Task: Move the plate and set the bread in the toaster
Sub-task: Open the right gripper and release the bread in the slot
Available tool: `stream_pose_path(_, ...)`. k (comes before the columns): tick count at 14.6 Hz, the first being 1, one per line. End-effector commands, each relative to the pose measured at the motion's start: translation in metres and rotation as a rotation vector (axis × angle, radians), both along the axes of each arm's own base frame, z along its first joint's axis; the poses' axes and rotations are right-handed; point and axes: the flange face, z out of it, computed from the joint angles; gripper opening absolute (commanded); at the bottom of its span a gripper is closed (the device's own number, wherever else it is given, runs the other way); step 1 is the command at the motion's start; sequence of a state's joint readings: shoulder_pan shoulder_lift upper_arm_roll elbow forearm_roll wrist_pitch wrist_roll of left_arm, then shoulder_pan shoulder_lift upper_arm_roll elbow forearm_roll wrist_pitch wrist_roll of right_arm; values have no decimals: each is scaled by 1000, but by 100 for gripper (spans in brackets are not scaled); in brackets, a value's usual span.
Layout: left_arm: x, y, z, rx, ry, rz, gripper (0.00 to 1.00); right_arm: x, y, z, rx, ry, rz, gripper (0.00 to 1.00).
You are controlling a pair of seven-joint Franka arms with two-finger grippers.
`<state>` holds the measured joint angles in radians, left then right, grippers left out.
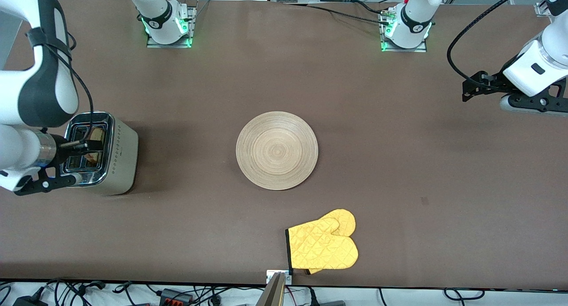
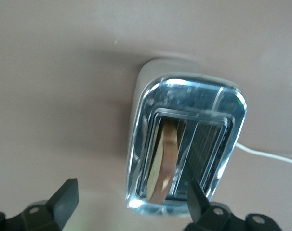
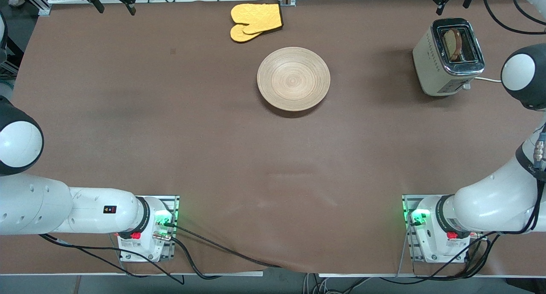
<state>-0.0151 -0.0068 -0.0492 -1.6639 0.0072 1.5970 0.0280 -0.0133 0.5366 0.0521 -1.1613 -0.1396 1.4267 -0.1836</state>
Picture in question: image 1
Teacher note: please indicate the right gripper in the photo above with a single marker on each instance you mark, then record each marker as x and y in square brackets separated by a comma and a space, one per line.
[63, 151]

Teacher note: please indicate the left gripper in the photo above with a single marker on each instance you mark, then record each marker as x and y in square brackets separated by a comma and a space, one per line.
[493, 83]

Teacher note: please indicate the brown bread slice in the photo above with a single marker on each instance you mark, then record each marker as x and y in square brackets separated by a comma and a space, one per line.
[98, 133]

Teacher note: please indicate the round wooden plate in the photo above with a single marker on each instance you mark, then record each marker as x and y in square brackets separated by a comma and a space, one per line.
[277, 150]

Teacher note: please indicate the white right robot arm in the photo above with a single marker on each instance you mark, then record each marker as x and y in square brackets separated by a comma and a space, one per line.
[13, 93]

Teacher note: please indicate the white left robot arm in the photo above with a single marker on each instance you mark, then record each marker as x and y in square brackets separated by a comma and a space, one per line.
[415, 17]

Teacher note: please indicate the chrome two-slot toaster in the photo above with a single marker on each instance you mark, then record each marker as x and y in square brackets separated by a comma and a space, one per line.
[122, 159]

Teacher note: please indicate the black power adapter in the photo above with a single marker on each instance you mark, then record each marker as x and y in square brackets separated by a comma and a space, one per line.
[29, 302]

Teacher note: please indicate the black box with orange connectors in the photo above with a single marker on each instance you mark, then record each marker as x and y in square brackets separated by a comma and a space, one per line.
[175, 296]

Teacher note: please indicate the yellow quilted oven mitt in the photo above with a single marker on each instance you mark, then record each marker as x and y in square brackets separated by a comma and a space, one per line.
[344, 219]
[319, 248]

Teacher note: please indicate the aluminium profile bar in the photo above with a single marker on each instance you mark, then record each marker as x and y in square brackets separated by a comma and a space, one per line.
[271, 295]

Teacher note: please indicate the aluminium table corner bracket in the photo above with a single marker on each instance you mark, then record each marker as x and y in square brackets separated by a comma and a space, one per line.
[542, 8]

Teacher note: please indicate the small metal edge bracket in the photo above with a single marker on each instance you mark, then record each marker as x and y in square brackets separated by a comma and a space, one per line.
[269, 276]

